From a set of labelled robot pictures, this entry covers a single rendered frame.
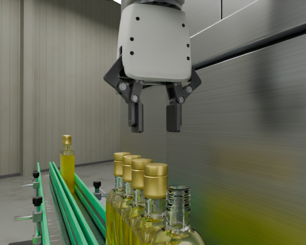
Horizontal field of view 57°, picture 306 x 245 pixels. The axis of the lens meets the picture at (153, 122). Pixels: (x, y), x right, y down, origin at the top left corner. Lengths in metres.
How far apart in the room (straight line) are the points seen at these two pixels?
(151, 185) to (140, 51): 0.18
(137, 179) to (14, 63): 8.23
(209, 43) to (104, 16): 10.72
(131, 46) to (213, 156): 0.23
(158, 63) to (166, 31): 0.04
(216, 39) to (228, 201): 0.27
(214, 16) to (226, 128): 0.22
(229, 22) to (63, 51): 9.18
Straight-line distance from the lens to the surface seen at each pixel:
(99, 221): 0.97
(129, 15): 0.39
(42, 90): 8.95
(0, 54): 8.48
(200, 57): 0.55
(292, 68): 0.38
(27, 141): 8.46
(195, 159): 0.54
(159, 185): 0.39
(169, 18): 0.41
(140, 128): 0.37
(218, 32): 0.52
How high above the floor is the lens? 1.39
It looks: level
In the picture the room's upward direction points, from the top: straight up
